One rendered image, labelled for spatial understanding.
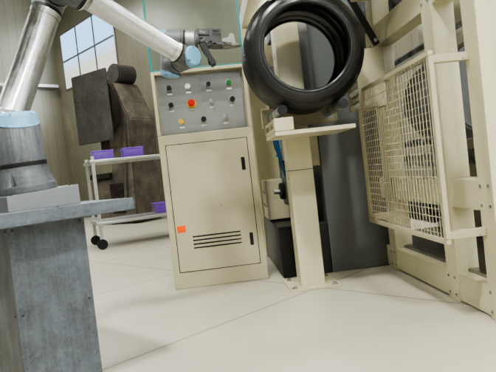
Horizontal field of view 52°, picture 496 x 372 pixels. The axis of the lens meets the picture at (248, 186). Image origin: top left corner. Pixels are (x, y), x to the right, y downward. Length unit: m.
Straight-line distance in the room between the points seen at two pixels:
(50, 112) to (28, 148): 10.97
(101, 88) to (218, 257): 5.75
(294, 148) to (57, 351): 1.52
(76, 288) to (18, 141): 0.51
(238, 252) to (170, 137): 0.77
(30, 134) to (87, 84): 6.89
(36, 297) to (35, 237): 0.19
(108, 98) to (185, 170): 5.42
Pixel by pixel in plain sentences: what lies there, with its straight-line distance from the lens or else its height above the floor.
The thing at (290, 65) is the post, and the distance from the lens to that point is 2.72.
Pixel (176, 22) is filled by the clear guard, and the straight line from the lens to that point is 3.12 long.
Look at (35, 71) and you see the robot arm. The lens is 2.06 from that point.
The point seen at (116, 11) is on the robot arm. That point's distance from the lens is 2.13.
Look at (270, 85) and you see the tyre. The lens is 2.30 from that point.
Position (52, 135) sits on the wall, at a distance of 12.68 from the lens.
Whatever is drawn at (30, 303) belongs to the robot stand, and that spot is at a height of 0.31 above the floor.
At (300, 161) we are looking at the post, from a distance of 2.67.
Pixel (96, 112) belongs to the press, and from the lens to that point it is 8.49.
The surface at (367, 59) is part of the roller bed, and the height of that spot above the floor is 1.14.
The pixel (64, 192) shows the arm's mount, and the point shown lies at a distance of 1.79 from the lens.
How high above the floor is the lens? 0.65
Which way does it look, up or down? 2 degrees down
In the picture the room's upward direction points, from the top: 6 degrees counter-clockwise
